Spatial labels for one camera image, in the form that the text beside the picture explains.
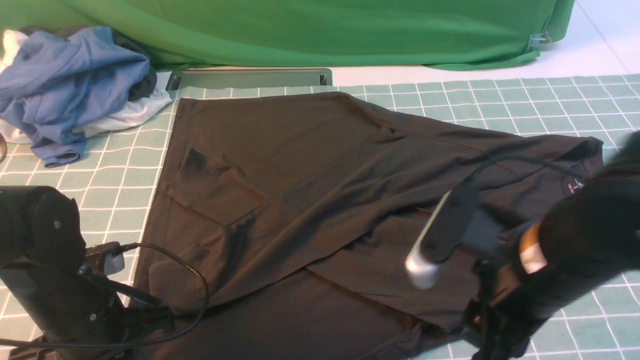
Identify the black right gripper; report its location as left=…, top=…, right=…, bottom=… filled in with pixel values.
left=462, top=260, right=551, bottom=360

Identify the green grid cutting mat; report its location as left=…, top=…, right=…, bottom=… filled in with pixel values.
left=1, top=74, right=640, bottom=360

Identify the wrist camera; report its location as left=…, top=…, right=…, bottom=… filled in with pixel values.
left=405, top=179, right=507, bottom=289
left=85, top=241, right=138, bottom=276

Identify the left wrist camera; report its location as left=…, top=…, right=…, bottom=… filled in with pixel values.
left=85, top=241, right=138, bottom=276

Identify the green backdrop cloth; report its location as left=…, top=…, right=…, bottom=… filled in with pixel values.
left=0, top=0, right=575, bottom=71

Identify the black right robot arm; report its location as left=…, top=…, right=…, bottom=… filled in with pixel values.
left=462, top=132, right=639, bottom=360

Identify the black left camera cable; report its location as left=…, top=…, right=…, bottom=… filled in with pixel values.
left=0, top=242, right=210, bottom=348

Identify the blue crumpled shirt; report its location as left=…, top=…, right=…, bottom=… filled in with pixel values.
left=0, top=26, right=157, bottom=167

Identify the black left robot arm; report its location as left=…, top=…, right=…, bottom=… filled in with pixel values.
left=0, top=186, right=175, bottom=360

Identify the dark gray long-sleeve top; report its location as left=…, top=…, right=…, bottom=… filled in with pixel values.
left=135, top=92, right=602, bottom=360

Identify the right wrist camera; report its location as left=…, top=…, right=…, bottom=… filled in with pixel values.
left=405, top=179, right=507, bottom=289

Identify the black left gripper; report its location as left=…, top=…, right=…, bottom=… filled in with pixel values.
left=10, top=300, right=175, bottom=360

